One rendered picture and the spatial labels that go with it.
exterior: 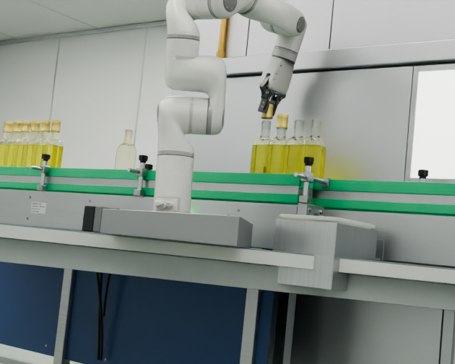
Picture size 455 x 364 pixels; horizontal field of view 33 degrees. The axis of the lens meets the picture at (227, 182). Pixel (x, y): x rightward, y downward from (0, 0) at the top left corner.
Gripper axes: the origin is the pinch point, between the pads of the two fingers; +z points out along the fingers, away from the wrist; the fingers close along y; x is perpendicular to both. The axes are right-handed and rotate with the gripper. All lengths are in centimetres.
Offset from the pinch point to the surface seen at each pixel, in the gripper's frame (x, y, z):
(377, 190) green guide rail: 45.4, 4.7, 13.3
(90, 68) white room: -429, -315, -6
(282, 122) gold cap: 7.9, 1.6, 3.1
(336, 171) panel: 23.0, -11.8, 12.1
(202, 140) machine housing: -32.6, -15.5, 16.3
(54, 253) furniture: -7, 60, 53
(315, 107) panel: 9.1, -11.9, -4.9
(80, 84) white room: -437, -316, 11
